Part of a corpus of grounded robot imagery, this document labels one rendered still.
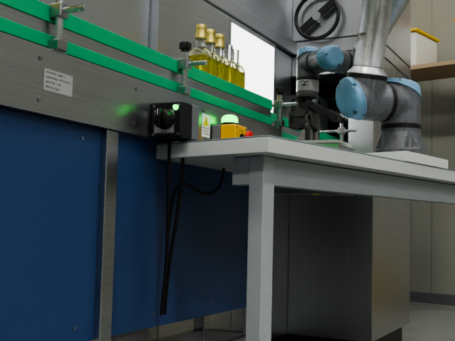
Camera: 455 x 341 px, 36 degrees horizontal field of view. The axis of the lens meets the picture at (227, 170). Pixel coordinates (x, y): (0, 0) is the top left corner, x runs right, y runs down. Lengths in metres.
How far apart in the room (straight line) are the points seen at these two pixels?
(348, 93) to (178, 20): 0.60
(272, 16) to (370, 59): 1.06
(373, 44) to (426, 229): 3.83
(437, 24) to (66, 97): 4.84
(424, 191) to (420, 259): 3.65
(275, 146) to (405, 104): 0.75
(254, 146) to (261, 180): 0.08
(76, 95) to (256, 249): 0.48
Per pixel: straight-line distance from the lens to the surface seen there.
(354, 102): 2.01
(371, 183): 1.87
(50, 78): 1.32
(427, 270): 5.78
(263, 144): 1.42
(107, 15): 2.01
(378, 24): 2.06
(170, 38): 2.22
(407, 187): 2.05
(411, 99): 2.12
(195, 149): 1.54
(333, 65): 2.24
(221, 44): 2.22
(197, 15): 2.38
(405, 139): 2.09
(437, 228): 5.73
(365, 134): 3.03
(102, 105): 1.44
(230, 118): 1.82
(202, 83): 1.84
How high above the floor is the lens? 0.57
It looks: 4 degrees up
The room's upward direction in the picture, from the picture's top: 1 degrees clockwise
